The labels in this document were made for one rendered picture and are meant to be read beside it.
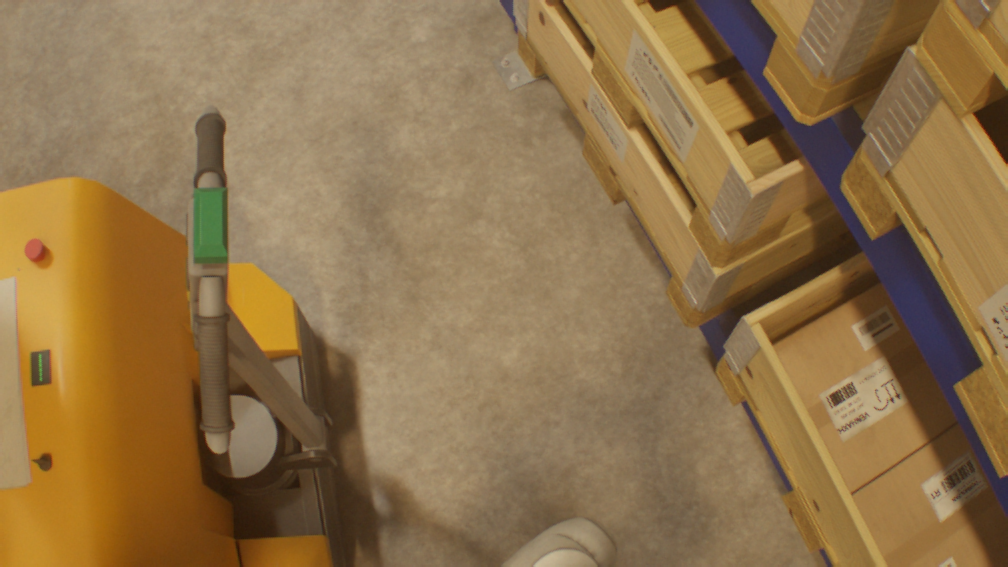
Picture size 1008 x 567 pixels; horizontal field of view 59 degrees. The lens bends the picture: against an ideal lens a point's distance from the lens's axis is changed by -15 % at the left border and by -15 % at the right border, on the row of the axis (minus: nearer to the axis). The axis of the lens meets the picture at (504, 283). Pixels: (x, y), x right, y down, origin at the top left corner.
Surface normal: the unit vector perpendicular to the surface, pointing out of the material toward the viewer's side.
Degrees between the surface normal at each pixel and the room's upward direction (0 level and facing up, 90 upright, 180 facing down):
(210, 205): 16
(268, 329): 22
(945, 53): 90
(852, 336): 0
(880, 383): 0
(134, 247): 74
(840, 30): 90
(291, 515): 0
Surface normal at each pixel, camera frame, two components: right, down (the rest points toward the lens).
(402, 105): 0.00, -0.35
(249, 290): 0.36, -0.38
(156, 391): 0.95, -0.25
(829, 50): -0.89, 0.43
